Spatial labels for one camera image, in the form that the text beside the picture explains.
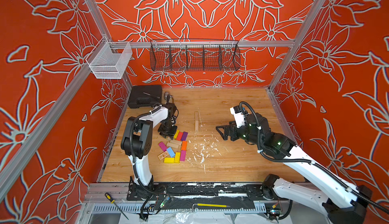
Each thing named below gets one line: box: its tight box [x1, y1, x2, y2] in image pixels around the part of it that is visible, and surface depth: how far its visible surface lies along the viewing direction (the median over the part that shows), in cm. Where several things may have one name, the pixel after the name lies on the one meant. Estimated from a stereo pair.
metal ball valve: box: [163, 91, 174, 104], surface depth 116 cm
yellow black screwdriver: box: [104, 192, 130, 221], surface depth 73 cm
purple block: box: [181, 131, 189, 142], surface depth 95 cm
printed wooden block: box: [158, 151, 170, 161], surface depth 85 cm
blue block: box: [166, 146, 176, 158], surface depth 87 cm
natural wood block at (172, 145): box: [166, 141, 180, 149], surface depth 90 cm
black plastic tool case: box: [127, 85, 163, 109], surface depth 109 cm
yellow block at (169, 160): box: [164, 157, 175, 164], surface depth 85 cm
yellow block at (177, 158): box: [173, 152, 181, 164], surface depth 85 cm
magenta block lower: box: [180, 150, 187, 162], surface depth 87 cm
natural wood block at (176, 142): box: [170, 139, 183, 147], surface depth 92 cm
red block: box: [176, 131, 184, 142], surface depth 94 cm
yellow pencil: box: [197, 203, 228, 208], surface depth 71 cm
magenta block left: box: [158, 141, 168, 152], surface depth 90 cm
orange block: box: [181, 140, 188, 151], surface depth 91 cm
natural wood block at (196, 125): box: [195, 120, 200, 132], surface depth 99 cm
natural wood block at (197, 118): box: [194, 110, 203, 124], surface depth 102 cm
